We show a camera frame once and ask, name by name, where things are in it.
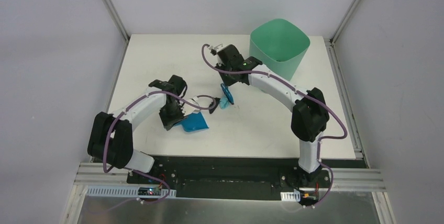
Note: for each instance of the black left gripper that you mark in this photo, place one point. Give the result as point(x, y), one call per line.
point(172, 120)

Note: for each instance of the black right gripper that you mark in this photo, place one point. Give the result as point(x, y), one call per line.
point(226, 81)

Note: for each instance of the blue hand brush black bristles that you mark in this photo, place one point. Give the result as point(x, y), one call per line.
point(227, 93)

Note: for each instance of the blue plastic dustpan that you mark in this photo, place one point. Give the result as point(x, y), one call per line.
point(193, 123)

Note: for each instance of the black paper scrap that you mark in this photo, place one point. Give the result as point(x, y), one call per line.
point(214, 104)

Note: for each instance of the light blue paper scrap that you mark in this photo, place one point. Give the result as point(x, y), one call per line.
point(224, 103)

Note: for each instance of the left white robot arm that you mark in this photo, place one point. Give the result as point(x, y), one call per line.
point(111, 137)

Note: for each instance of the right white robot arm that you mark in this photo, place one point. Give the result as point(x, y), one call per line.
point(309, 117)

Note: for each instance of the green plastic bin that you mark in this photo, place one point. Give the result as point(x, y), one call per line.
point(280, 45)

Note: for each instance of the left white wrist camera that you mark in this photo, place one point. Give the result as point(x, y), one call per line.
point(196, 106)

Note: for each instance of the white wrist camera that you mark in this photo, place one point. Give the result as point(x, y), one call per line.
point(216, 48)
point(196, 106)

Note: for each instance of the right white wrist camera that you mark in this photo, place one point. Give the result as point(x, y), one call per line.
point(216, 48)

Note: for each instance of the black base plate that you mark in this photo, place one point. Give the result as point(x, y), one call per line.
point(234, 178)

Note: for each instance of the left white cable duct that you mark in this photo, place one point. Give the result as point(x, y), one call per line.
point(130, 191)

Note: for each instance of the white cable duct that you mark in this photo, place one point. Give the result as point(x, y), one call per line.
point(291, 196)
point(130, 191)

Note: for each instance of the right white cable duct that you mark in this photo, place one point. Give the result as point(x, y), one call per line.
point(291, 196)

